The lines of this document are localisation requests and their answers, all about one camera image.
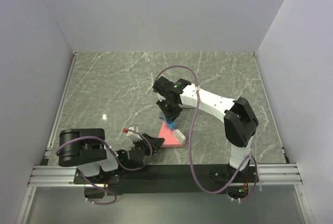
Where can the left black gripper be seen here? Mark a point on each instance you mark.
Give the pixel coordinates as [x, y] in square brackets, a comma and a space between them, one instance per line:
[156, 142]

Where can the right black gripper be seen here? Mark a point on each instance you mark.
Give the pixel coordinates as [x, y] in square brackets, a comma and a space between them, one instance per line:
[170, 116]

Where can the pink triangular power strip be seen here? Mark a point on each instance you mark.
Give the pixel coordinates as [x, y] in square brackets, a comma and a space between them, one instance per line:
[170, 140]

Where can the blue square plug adapter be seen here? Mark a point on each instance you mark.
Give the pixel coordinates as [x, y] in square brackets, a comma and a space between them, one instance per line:
[171, 125]

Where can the white square plug adapter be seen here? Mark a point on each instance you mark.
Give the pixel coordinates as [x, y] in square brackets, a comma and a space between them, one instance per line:
[179, 136]

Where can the white triangular power strip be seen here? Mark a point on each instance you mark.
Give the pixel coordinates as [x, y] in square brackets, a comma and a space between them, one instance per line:
[185, 106]

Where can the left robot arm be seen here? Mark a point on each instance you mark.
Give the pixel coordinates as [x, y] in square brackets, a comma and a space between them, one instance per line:
[88, 151]

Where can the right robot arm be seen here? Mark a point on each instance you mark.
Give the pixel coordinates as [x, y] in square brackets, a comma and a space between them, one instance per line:
[238, 117]

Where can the black base beam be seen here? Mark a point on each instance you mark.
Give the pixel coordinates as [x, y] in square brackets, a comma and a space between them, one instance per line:
[164, 179]

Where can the aluminium rail frame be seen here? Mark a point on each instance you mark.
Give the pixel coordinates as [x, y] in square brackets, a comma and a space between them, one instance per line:
[50, 143]

